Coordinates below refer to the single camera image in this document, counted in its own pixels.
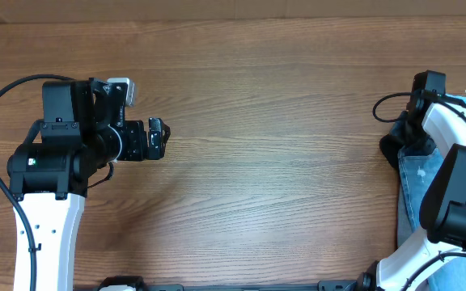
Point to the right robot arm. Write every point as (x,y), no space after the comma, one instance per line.
(441,236)

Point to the light blue denim jeans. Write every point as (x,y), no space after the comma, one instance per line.
(418,162)

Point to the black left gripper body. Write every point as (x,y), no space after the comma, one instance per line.
(133,148)

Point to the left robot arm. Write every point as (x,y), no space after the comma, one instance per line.
(83,129)

